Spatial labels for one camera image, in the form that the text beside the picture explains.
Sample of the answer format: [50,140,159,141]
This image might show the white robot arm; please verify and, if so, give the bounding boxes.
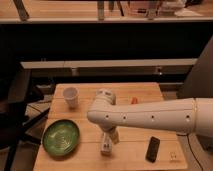
[87,89,213,143]

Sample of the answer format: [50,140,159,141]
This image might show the green ceramic bowl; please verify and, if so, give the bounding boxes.
[42,119,80,157]

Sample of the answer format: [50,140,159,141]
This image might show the white plastic bottle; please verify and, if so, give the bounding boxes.
[101,133,112,155]

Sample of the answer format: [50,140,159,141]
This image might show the black phone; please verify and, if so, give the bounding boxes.
[146,137,160,163]

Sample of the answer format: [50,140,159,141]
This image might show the white paper cup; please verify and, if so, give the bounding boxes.
[63,87,78,108]

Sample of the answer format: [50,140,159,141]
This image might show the black office chair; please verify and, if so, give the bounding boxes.
[0,59,49,171]

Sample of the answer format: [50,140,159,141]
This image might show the black cable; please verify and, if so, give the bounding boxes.
[186,134,204,171]

